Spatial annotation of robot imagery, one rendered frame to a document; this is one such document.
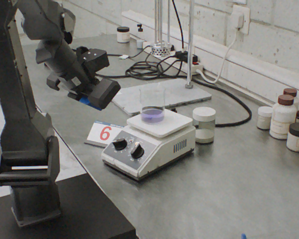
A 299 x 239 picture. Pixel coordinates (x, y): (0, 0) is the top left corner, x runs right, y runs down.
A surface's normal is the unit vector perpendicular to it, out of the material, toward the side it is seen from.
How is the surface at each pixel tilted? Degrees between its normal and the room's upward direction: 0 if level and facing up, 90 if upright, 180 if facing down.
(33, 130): 89
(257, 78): 90
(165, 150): 90
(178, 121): 0
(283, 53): 90
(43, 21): 131
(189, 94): 0
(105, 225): 4
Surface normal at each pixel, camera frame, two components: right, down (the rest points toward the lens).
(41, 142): -0.04, 0.39
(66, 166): 0.00, -0.91
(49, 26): 0.00, 0.91
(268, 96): -0.88, 0.20
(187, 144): 0.72, 0.29
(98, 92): -0.40, -0.58
